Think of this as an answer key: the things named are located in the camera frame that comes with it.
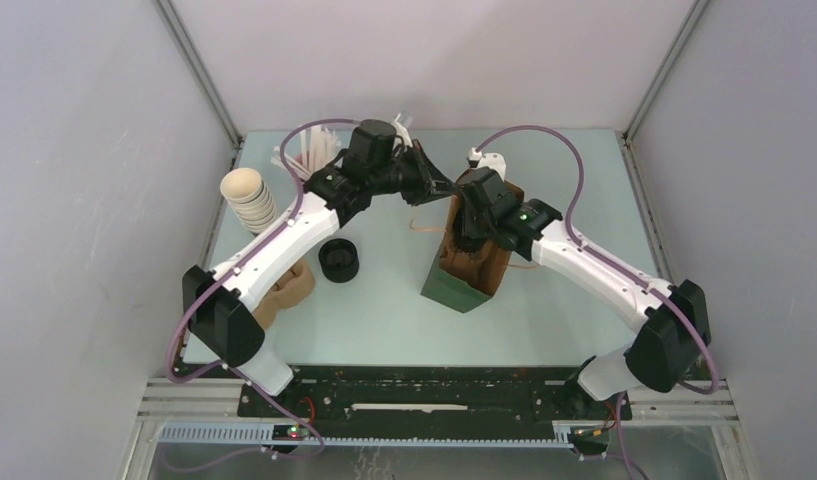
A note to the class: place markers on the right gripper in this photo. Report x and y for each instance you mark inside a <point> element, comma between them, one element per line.
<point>468,226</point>

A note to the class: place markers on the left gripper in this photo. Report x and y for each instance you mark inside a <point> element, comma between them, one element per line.
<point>430,182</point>

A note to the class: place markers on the single brown cup carrier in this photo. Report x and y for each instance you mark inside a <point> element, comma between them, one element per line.
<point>483,270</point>

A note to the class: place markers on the green paper bag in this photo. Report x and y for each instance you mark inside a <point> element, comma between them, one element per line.
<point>446,290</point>

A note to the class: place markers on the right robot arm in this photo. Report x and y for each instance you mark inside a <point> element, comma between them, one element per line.
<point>669,321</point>

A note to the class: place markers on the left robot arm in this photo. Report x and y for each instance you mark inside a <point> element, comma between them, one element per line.
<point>380,159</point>

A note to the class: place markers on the white wrapped straws bundle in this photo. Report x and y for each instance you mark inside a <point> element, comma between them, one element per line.
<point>319,144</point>

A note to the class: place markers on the stack of black lids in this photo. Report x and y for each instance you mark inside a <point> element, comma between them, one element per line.
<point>339,260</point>

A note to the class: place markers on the brown cardboard cup carrier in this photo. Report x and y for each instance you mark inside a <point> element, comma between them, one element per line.
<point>294,286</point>

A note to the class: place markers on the stack of paper cups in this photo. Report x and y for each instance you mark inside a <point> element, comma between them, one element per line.
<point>250,199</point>

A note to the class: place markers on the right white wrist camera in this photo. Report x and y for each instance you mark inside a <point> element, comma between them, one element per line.
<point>476,159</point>

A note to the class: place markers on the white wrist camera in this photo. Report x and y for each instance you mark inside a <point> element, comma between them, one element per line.
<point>400,123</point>
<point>476,159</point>

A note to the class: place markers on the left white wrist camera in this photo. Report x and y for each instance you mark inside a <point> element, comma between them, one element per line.
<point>400,123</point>

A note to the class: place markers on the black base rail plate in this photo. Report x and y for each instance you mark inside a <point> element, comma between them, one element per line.
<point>445,404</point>

